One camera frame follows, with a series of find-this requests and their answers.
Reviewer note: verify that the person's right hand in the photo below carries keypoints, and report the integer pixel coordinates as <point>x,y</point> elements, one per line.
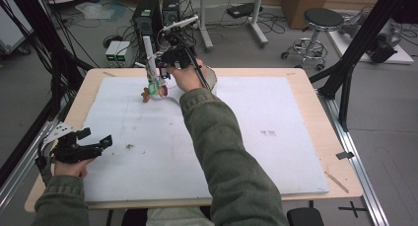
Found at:
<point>187,78</point>

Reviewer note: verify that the thin wooden stick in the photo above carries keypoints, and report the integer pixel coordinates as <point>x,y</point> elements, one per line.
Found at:
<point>336,182</point>

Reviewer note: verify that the person's left hand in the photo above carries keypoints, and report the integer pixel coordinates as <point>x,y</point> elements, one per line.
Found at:
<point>70,170</point>

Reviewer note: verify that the black round stool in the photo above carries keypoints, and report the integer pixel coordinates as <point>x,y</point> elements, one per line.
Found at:
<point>323,18</point>

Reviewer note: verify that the white power supply box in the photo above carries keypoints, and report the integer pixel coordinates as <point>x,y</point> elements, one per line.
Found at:
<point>111,53</point>
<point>124,53</point>

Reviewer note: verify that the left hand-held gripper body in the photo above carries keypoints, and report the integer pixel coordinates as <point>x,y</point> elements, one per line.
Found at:
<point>70,150</point>

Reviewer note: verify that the black chair seat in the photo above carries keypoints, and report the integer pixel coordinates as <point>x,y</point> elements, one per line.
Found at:
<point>305,217</point>

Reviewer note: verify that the white foam mat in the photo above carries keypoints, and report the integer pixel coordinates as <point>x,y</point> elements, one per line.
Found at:
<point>148,163</point>

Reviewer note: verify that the small black computer tower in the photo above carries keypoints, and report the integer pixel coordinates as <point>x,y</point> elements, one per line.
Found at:
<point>171,9</point>

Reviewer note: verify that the tall cardboard box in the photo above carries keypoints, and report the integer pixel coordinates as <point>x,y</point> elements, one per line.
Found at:
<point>305,5</point>

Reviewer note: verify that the black tape piece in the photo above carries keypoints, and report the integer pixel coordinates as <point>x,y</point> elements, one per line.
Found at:
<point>345,155</point>

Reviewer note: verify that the black metal frame post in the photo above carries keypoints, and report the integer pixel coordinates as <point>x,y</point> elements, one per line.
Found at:
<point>39,32</point>
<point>358,45</point>

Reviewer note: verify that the white egg-shaped ceramic bowl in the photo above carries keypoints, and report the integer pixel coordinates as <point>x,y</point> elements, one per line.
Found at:
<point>212,81</point>

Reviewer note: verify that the white key hanger stand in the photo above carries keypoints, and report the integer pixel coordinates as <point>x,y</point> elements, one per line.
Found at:
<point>149,55</point>

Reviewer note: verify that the white-legged desk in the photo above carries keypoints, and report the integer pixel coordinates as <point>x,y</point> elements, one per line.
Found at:
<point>205,28</point>

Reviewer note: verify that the aluminium floor rail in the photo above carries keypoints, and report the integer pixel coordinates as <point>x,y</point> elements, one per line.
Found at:
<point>358,166</point>
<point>19,180</point>

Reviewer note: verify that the flat black device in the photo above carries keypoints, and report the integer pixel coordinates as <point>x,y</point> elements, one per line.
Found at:
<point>243,10</point>

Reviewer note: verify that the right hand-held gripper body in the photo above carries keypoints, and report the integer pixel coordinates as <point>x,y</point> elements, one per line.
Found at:
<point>179,51</point>

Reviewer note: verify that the large black computer tower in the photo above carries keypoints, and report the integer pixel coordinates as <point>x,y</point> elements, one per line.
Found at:
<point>148,18</point>

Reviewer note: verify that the white platform with black device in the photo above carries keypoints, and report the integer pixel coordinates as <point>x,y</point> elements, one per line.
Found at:
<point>387,41</point>

